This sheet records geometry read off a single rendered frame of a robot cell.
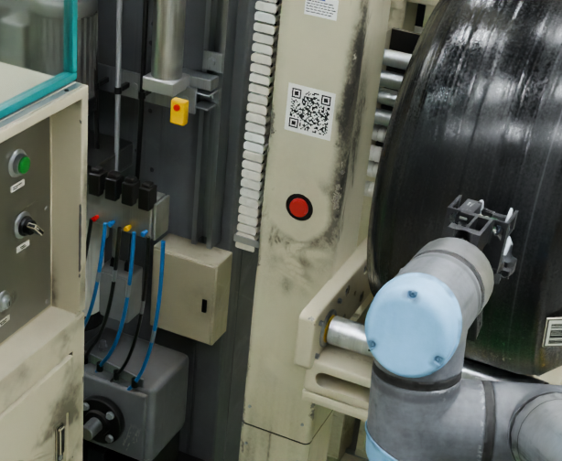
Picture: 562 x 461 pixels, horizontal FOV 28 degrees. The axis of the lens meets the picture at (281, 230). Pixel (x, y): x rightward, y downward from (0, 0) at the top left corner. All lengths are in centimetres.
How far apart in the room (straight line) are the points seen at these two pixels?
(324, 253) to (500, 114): 46
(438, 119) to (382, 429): 46
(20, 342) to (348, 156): 55
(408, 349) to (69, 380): 81
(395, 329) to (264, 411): 91
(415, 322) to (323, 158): 67
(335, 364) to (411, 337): 67
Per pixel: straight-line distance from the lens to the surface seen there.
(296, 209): 177
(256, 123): 177
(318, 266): 181
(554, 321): 151
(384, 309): 110
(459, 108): 146
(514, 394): 118
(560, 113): 144
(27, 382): 171
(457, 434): 116
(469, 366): 172
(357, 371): 176
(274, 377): 195
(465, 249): 121
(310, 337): 173
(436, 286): 111
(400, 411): 115
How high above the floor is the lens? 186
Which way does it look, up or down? 28 degrees down
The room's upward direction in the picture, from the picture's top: 6 degrees clockwise
